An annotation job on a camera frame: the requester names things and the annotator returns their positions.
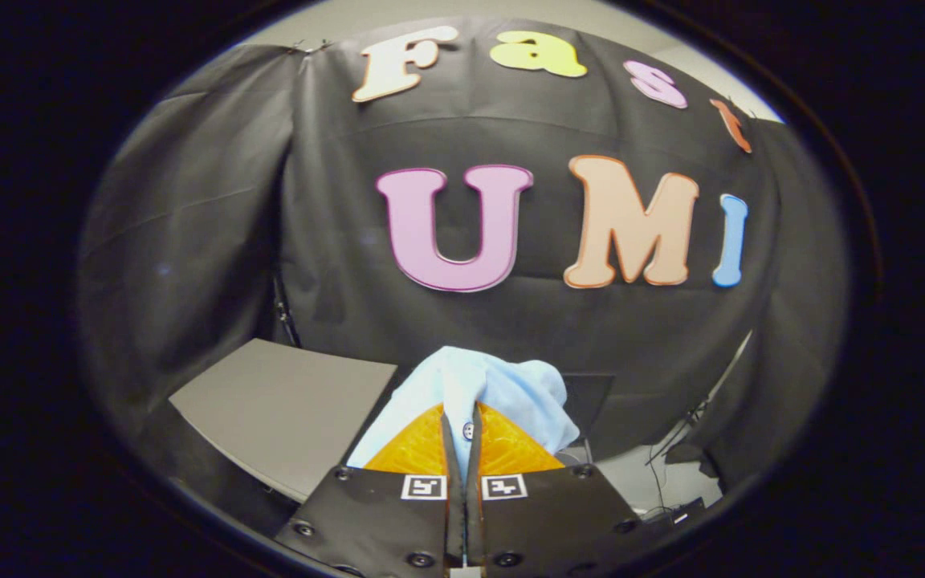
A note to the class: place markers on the light blue shirt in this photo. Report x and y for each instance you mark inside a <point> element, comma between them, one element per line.
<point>503,385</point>

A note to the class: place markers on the black box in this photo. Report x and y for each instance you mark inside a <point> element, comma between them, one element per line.
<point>683,510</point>

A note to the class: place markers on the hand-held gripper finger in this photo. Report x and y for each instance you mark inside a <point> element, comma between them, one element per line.
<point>474,514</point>
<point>454,514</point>

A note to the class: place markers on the black backdrop cloth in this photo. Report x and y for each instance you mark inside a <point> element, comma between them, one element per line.
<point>334,241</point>

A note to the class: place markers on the grey and beige cabinet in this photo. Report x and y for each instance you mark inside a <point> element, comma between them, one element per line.
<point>286,409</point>

